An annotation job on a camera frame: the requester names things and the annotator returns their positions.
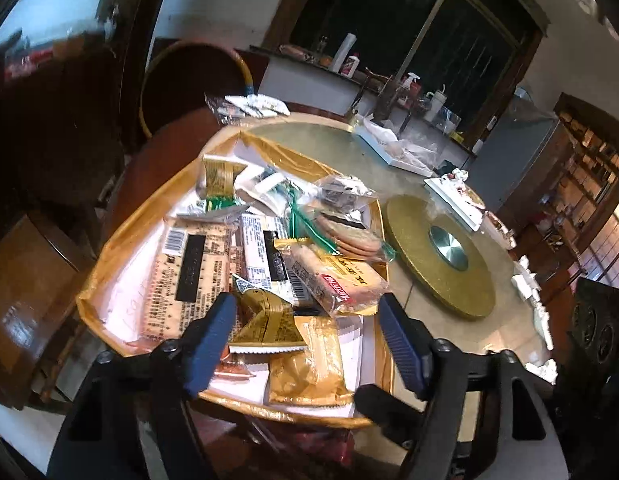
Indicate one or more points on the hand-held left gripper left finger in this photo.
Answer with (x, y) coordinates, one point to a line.
(209, 345)

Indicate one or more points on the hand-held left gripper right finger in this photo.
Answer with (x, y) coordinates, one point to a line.
(402, 347)

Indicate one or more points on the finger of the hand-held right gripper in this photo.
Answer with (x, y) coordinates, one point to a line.
(384, 407)

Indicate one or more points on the gold black snack packet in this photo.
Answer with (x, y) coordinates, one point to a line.
(267, 320)

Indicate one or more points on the large beige cracker packet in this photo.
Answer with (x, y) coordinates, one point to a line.
(189, 280)

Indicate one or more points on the yellow red-label cracker packet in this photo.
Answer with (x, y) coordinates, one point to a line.
(334, 275)

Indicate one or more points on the green white snack packet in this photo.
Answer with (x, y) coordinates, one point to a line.
(222, 205)

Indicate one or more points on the red plastic packet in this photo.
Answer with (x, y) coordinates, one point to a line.
(314, 445)

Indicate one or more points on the gold foil snack packet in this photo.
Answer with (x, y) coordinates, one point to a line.
(307, 365)

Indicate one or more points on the gold turntable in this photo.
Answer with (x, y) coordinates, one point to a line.
(419, 260)

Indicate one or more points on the white black barcode packet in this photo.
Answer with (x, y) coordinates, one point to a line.
(262, 255)

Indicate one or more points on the round biscuits clear packet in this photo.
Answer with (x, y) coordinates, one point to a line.
(349, 235)

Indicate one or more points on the white box with red items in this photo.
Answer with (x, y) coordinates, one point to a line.
(454, 195)

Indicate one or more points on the clear dark candy packet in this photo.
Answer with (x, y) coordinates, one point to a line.
(347, 191)

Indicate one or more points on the small white sachet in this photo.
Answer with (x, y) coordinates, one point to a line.
(267, 185)

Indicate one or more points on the small gold snack packet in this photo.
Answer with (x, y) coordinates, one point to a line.
(219, 175)

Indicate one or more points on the brown wooden stool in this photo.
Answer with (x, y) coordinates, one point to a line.
(29, 300)

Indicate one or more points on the wooden bookshelf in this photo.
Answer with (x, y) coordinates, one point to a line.
(589, 160)

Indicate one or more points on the white flat tray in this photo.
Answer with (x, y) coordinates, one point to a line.
(389, 147)

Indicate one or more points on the grey cabinet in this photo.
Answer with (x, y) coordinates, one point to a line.
(519, 150)

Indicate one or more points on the heap of white sachets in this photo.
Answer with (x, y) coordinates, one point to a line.
(254, 106)

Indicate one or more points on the white lidded cup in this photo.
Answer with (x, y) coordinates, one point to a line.
(434, 105)

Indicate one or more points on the round-back wooden chair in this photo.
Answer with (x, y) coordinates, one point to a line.
(189, 90)

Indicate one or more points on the white spray bottle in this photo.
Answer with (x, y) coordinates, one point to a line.
(412, 87)

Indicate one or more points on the dark wooden cabinet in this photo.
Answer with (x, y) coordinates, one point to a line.
(59, 120)

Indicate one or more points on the red label white bottle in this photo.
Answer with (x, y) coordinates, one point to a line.
(350, 66)

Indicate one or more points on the white paper roll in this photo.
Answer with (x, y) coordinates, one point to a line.
(345, 52)

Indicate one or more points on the dark framed window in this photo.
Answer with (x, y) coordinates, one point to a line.
(389, 20)

